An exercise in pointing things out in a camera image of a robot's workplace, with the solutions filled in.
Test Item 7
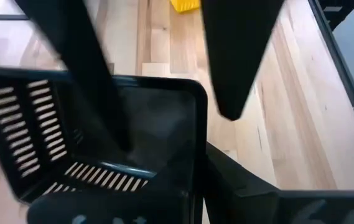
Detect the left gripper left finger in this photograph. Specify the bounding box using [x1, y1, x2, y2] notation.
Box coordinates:
[14, 0, 133, 154]

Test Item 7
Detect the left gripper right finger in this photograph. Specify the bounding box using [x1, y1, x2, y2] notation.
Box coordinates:
[200, 0, 286, 121]

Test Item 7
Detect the yellow plastic basket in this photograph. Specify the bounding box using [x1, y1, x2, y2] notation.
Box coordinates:
[169, 0, 202, 14]

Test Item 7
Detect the black plastic basket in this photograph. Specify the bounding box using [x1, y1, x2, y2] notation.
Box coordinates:
[0, 66, 209, 206]

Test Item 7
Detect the black aluminium table frame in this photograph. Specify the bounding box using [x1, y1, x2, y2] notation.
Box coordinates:
[27, 0, 354, 224]

